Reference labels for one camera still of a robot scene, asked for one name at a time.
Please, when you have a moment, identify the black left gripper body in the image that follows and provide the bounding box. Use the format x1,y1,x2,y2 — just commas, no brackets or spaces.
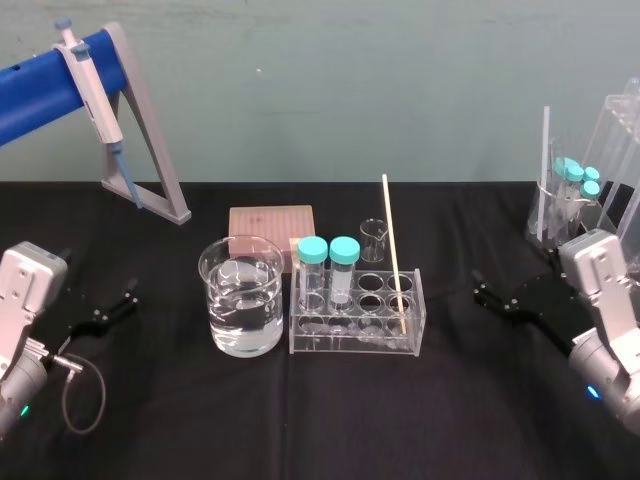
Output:
35,292,85,356

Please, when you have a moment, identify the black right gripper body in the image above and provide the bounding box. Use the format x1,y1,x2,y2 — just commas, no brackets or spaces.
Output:
518,270,595,349

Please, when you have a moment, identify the glass beaker holding tubes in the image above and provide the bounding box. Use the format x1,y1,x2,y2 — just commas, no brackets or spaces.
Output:
524,177,609,251

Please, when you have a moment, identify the cream thermometer rod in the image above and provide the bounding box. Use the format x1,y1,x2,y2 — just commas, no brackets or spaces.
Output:
381,173,408,336

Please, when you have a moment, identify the large glass beaker with water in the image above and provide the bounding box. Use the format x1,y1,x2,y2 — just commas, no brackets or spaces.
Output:
198,238,287,358

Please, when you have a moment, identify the small empty glass beaker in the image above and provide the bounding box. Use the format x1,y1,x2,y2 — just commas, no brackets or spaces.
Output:
359,218,391,265

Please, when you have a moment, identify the clear acrylic test tube rack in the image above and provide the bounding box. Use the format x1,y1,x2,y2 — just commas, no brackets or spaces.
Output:
288,268,428,358

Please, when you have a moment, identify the white filled teal capped tube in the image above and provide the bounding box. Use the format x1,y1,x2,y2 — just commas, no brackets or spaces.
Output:
328,235,362,311

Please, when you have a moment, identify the empty teal capped tube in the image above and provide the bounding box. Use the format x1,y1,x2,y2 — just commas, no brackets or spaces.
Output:
297,236,329,312

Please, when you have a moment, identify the white stirring rod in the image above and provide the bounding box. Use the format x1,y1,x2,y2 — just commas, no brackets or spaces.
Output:
534,104,552,234

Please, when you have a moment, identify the clear acrylic stand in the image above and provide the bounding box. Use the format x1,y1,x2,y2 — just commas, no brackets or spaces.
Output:
581,76,640,242

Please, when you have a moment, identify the white pipette with blue knob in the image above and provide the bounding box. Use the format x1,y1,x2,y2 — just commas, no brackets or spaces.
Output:
53,18,144,209

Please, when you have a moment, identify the blue and grey pipette stand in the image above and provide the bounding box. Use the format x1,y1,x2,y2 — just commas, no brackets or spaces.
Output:
0,21,193,227

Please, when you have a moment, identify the pink pipette tip box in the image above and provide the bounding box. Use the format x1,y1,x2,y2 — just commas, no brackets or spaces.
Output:
228,203,317,274

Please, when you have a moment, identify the black table cloth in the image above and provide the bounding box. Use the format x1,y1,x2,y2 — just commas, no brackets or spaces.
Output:
0,179,640,480

